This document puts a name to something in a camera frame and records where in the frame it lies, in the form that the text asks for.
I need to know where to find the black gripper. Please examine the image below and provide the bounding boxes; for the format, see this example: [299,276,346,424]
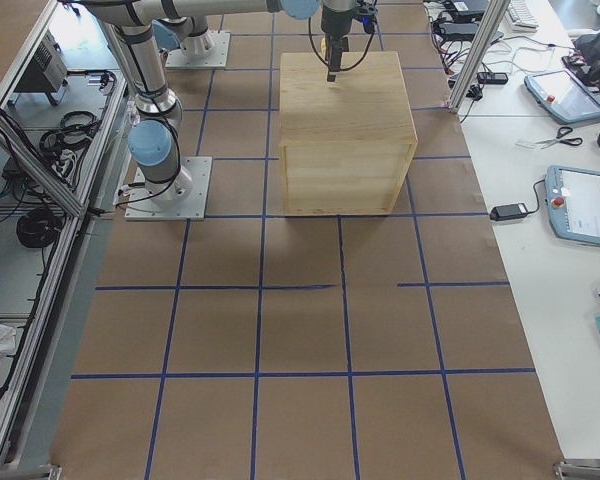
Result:
[354,0,378,34]
[321,0,355,82]

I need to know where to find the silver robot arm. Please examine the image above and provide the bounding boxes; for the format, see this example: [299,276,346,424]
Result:
[79,1,360,119]
[154,0,377,64]

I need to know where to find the light wooden drawer cabinet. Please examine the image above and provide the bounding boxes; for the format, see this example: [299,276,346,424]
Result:
[279,51,418,216]

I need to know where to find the upper teach pendant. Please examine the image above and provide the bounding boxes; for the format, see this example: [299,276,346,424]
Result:
[524,69,600,125]

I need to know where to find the teach pendant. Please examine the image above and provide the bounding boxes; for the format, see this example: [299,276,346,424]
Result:
[524,69,600,125]
[545,165,600,247]

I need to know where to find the black power adapter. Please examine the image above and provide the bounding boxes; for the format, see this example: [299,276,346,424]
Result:
[489,203,530,222]

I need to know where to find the lower teach pendant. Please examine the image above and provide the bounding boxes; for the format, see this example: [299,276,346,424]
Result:
[545,165,600,247]

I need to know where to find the grey electronics box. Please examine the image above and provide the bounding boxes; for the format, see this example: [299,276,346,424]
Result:
[14,38,68,106]

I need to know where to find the aluminium frame post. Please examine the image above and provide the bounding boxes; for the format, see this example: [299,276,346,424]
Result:
[447,0,510,113]

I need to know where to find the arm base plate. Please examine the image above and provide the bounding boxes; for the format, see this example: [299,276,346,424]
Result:
[124,157,213,221]
[166,30,231,70]

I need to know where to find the black handled scissors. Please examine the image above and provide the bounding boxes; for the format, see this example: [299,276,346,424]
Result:
[536,126,583,149]

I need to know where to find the coiled black cable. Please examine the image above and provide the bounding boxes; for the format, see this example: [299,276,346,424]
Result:
[15,207,65,250]

